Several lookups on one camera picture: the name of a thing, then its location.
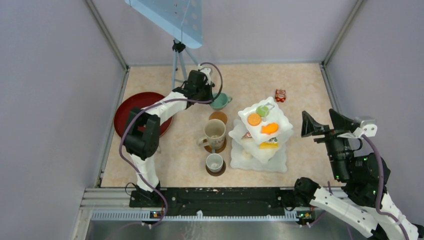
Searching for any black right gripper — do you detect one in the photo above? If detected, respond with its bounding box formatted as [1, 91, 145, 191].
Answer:
[300, 108, 354, 180]

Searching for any teal ceramic cup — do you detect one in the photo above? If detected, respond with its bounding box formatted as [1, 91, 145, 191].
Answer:
[209, 92, 233, 111]

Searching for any dark brown wooden coaster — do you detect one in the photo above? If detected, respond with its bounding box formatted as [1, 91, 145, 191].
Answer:
[205, 161, 227, 177]

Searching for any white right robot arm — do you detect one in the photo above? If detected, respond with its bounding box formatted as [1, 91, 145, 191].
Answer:
[293, 109, 424, 240]

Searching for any white tiered serving stand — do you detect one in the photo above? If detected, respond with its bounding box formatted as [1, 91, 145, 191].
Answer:
[228, 96, 294, 173]

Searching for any round green macaron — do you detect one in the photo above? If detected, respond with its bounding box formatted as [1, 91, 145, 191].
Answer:
[255, 105, 270, 118]

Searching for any orange fish-shaped cookie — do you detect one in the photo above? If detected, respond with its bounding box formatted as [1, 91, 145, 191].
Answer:
[260, 122, 279, 135]

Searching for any blue tripod stand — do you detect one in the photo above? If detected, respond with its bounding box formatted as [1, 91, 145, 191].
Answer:
[171, 38, 199, 89]

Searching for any beige ceramic mug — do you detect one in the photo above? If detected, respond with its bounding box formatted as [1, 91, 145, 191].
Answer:
[196, 119, 226, 149]

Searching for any blue perforated panel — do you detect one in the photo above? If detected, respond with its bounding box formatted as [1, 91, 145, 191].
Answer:
[125, 0, 204, 49]

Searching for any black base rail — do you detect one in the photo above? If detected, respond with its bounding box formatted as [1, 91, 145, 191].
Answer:
[129, 187, 309, 217]

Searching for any round red lacquer tray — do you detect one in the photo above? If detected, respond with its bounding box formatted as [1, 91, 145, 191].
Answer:
[113, 92, 164, 137]

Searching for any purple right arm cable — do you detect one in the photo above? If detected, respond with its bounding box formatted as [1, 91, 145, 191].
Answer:
[361, 134, 412, 240]

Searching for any yellow cheesecake slice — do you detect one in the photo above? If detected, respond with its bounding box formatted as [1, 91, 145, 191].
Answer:
[259, 137, 279, 149]

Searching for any grey ceramic cup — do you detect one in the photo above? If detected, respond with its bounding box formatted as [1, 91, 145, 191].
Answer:
[205, 153, 224, 173]

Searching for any light wooden coaster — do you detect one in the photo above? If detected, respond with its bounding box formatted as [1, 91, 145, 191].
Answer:
[208, 111, 228, 125]

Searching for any round beige biscuit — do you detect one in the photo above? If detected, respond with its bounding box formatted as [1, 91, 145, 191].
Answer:
[247, 113, 262, 126]

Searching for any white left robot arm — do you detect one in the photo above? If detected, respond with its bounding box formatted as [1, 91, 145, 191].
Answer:
[119, 67, 215, 207]

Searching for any white cream puff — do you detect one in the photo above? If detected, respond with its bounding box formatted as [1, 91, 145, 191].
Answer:
[241, 150, 253, 160]

